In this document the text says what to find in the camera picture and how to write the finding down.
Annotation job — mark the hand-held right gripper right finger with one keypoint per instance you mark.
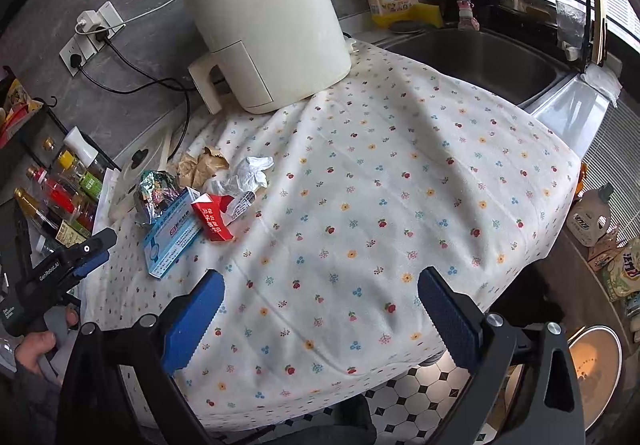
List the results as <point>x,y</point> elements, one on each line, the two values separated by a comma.
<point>450,322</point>

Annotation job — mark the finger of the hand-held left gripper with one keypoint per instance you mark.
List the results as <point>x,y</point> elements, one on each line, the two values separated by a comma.
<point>92,265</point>
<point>92,245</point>

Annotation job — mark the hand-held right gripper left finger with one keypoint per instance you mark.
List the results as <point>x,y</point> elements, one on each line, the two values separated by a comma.
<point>192,325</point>

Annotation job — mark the blue white cardboard box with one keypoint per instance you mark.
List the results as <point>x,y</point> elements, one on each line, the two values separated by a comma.
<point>172,240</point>

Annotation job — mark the foil wrapper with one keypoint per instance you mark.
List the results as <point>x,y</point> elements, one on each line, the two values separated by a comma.
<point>157,195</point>

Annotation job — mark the red carton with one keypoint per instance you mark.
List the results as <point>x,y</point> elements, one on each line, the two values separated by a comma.
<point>212,220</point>

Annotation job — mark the brown paper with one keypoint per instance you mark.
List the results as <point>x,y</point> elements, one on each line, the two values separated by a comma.
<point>205,165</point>

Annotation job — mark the round bin with orange liner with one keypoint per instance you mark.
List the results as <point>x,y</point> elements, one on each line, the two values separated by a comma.
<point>597,355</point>

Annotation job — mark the white paper bag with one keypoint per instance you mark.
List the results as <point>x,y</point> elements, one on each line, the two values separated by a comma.
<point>245,175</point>

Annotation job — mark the person's left forearm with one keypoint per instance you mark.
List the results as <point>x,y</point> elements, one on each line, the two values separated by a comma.
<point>25,407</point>

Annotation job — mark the person's left hand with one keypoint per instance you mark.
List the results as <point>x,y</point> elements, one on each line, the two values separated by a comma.
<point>32,350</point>

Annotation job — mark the red sauce bottle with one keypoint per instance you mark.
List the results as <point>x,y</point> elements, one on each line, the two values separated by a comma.
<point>62,192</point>

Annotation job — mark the green label bottle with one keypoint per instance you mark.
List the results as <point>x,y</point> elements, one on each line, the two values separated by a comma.
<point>85,177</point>

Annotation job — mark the white appliance with black knob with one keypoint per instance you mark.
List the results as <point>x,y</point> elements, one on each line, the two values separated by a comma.
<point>135,160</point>

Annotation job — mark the white cap bottle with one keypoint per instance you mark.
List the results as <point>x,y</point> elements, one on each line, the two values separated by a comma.
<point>82,145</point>

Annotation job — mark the black spice rack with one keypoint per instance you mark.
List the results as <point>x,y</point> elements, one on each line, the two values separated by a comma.
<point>30,135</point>

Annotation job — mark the floral white tablecloth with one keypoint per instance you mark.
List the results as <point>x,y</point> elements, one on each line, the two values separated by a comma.
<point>375,200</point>

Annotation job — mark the colourful snack bag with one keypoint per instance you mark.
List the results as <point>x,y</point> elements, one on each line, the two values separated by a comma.
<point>15,100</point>

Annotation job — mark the white laundry detergent jug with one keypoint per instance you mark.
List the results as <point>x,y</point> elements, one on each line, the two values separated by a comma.
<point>592,220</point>

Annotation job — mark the yellow green refill bag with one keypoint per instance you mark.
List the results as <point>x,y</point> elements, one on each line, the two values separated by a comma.
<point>625,271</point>

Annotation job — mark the orange bottle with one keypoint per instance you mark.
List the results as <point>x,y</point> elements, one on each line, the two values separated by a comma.
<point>581,181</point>

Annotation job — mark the white charger plug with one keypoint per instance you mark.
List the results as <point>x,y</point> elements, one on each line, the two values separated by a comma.
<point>88,21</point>

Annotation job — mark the low window blind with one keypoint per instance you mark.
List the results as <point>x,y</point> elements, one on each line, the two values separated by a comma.
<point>616,135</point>

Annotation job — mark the steel sink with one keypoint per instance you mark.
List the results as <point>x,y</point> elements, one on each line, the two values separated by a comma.
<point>475,60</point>

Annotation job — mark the cream air fryer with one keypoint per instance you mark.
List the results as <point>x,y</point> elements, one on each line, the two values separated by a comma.
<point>270,25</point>

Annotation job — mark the clear plastic sheet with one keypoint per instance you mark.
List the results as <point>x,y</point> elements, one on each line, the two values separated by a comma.
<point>602,81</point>

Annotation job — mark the yellow sponge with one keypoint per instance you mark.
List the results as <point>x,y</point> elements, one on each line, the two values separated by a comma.
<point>430,16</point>

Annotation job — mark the small pink pump bottle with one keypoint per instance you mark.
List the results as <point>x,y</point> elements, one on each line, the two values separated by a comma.
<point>465,7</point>

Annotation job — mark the white wall socket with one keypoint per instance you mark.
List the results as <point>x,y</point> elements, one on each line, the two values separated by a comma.
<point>75,52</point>

